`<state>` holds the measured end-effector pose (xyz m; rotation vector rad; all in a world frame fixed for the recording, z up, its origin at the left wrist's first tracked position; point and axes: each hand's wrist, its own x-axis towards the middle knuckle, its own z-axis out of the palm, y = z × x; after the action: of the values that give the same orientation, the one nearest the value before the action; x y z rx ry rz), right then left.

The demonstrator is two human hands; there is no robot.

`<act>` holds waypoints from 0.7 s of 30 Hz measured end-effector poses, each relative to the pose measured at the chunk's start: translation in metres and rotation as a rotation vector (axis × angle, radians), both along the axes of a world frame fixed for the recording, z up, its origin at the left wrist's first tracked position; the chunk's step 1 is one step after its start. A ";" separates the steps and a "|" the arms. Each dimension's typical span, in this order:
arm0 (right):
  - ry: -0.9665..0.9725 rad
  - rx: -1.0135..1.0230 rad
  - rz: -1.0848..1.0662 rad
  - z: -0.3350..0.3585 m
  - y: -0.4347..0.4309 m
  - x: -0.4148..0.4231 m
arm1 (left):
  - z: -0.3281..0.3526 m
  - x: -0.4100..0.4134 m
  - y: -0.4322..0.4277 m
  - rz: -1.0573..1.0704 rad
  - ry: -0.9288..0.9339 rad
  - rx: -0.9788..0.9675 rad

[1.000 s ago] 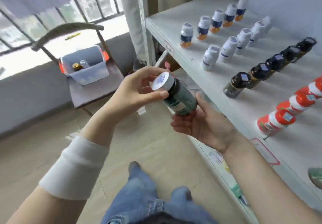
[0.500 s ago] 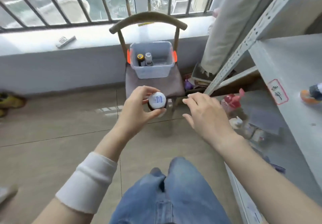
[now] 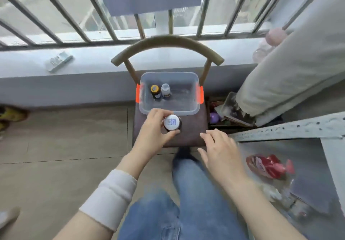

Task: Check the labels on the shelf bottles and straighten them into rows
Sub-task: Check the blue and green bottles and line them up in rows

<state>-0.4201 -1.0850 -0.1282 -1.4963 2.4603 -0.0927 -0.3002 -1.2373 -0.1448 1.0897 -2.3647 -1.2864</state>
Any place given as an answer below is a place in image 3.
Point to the person's left hand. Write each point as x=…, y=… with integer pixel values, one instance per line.
x=151, y=137

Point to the person's right hand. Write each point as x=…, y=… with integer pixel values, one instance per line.
x=223, y=159

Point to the silver cap green bottle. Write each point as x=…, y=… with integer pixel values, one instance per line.
x=172, y=122

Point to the gold cap dark bottle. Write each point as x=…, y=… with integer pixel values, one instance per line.
x=155, y=91

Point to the clear storage box orange latches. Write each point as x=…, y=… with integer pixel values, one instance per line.
x=183, y=102

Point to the white bottle brown label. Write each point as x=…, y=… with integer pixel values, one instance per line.
x=165, y=89

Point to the white metal shelf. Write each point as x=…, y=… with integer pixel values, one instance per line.
x=283, y=130

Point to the person's left forearm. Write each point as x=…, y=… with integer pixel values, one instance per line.
x=129, y=167

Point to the person's dark shoe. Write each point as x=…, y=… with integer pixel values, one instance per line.
x=183, y=152

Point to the person's blue jeans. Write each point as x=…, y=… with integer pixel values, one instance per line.
x=202, y=207

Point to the wooden chair brown seat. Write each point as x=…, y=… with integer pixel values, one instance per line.
x=191, y=129

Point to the small purple item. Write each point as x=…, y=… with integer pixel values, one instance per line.
x=214, y=118

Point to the red plastic packets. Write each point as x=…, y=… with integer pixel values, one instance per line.
x=266, y=167

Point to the clear plastic tray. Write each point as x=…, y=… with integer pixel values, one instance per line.
x=234, y=110

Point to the white knit wristband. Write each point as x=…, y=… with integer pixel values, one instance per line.
x=110, y=199

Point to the grey folded bedding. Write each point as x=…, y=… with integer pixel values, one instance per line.
x=296, y=59

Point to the metal window grille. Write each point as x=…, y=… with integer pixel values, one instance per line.
x=54, y=44

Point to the yellow black slipper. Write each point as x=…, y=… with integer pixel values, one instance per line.
x=13, y=113

